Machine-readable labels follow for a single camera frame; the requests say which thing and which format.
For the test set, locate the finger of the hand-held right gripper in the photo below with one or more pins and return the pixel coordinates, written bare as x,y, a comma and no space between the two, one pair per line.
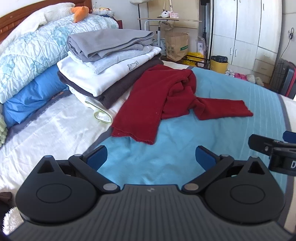
261,142
291,136

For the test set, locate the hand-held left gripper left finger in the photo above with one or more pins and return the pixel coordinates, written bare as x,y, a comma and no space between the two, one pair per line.
98,157

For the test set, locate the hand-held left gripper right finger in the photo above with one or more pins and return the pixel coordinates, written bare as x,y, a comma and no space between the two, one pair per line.
204,157

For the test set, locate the red sweater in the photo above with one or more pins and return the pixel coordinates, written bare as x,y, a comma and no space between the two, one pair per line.
148,97

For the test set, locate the white garment green trim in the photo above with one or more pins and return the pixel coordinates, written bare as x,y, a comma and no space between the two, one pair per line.
101,114

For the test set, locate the black suitcase red trim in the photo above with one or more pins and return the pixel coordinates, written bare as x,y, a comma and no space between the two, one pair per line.
283,76

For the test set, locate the grey green slipper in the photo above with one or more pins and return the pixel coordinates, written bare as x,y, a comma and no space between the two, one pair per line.
251,78
259,81

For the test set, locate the pink slipper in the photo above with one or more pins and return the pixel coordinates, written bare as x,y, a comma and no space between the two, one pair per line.
243,77
237,76

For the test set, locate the white sandal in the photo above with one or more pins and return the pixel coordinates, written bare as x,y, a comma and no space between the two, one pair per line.
227,73

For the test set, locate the white folded shirt rabbit print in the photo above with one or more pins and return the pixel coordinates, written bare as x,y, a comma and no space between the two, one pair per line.
92,78

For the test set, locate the yellow trash bin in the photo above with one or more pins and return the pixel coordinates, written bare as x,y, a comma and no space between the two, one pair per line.
219,66

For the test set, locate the blue pillow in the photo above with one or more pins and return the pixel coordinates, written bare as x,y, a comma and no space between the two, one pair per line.
30,99

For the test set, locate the light grey folded garment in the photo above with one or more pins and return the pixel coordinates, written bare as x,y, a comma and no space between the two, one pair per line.
108,63

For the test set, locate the green fluffy cloth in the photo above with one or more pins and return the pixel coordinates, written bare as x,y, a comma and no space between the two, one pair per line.
2,129

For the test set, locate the yellow plastic bag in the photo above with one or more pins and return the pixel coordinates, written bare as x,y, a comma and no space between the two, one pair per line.
195,58

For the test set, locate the brown fuzzy cloth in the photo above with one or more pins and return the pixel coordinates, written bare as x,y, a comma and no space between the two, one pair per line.
5,199

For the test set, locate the white fluffy cloth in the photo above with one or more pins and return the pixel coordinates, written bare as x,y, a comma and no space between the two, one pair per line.
11,220

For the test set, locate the white plastic bag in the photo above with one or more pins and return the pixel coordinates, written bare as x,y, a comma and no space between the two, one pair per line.
201,46

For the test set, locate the white wardrobe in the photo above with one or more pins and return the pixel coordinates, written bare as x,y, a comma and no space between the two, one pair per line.
245,30

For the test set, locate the brown paper bag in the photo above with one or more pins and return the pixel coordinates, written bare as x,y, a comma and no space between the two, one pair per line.
177,46

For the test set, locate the light blue quilted blanket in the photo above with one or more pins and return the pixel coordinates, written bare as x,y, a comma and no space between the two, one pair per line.
32,55

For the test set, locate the white side table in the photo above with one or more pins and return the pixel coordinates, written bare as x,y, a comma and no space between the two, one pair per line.
161,20

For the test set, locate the pink box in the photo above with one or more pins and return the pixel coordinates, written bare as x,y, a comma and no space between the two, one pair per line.
174,15

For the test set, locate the orange plush toy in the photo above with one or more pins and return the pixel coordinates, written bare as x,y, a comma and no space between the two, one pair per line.
79,12

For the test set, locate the pale plush toy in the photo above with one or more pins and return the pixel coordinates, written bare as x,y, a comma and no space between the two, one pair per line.
101,11

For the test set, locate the panda plush toy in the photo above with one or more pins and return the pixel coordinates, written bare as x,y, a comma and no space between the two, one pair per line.
165,14

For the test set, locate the white fleece blanket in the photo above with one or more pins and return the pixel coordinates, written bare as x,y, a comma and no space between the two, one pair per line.
41,16

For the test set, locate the wooden headboard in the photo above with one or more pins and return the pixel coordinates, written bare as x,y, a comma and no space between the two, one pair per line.
9,29

